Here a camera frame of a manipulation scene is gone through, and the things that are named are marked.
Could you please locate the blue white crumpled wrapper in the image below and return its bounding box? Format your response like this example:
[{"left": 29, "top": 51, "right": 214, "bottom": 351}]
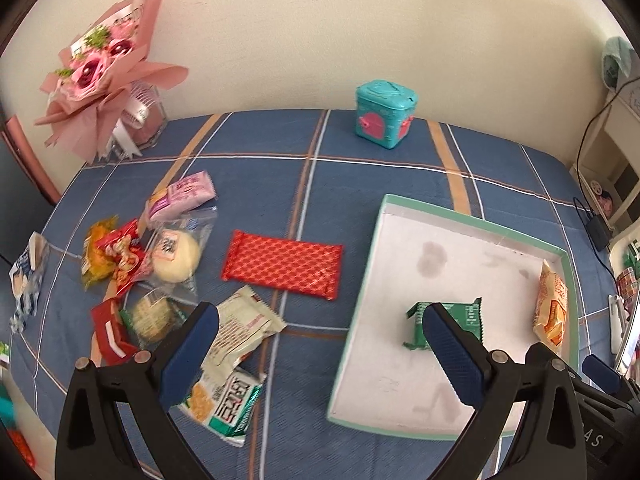
[{"left": 9, "top": 232, "right": 50, "bottom": 334}]

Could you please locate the blue plaid tablecloth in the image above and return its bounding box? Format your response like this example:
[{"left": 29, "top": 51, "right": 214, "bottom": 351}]
[{"left": 11, "top": 110, "right": 613, "bottom": 479}]

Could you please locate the red festive snack packet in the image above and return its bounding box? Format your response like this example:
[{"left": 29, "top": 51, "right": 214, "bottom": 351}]
[{"left": 96, "top": 219, "right": 145, "bottom": 287}]

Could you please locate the clear glass vase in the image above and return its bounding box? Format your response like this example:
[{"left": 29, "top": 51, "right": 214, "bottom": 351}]
[{"left": 106, "top": 81, "right": 168, "bottom": 160}]

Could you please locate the white cream snack packet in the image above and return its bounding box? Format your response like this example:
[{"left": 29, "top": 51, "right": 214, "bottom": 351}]
[{"left": 201, "top": 285, "right": 286, "bottom": 388}]

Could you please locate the clear green-edged biscuit packet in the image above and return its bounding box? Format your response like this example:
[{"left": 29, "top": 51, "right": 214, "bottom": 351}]
[{"left": 120, "top": 288, "right": 186, "bottom": 349}]

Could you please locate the clear-wrapped white bun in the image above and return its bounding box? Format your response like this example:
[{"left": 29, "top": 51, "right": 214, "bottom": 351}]
[{"left": 132, "top": 207, "right": 218, "bottom": 304}]

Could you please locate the red patterned snack bar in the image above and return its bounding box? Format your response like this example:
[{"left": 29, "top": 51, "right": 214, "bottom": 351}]
[{"left": 221, "top": 230, "right": 344, "bottom": 301}]

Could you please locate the orange cake snack packet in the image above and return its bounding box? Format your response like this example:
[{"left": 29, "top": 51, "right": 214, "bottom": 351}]
[{"left": 533, "top": 260, "right": 568, "bottom": 354}]

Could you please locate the green white cracker packet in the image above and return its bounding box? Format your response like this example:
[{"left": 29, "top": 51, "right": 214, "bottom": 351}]
[{"left": 178, "top": 367, "right": 266, "bottom": 448}]

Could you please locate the white green-rimmed tray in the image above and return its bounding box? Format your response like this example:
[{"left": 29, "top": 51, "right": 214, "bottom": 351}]
[{"left": 326, "top": 194, "right": 579, "bottom": 440}]

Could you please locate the red white-striped packet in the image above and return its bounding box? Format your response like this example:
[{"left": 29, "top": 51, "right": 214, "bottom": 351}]
[{"left": 91, "top": 298, "right": 139, "bottom": 366}]

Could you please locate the dark green snack packet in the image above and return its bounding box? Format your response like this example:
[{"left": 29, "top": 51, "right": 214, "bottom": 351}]
[{"left": 402, "top": 297, "right": 484, "bottom": 351}]

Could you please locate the teal round fan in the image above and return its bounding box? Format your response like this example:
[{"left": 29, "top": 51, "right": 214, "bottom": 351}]
[{"left": 601, "top": 36, "right": 634, "bottom": 90}]

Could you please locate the pink snack packet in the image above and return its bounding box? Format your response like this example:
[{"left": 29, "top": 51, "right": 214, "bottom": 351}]
[{"left": 144, "top": 171, "right": 217, "bottom": 226}]

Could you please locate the white side shelf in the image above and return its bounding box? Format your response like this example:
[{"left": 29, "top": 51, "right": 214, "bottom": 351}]
[{"left": 570, "top": 78, "right": 639, "bottom": 235}]

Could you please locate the orange yellow snack packet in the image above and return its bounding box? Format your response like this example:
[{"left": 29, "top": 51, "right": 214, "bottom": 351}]
[{"left": 80, "top": 216, "right": 118, "bottom": 289}]

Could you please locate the teal toy box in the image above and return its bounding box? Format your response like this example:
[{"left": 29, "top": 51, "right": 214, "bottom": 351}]
[{"left": 355, "top": 79, "right": 419, "bottom": 150}]

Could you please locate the pink flower bouquet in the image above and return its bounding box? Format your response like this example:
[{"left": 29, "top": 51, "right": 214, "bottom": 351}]
[{"left": 36, "top": 0, "right": 189, "bottom": 164}]

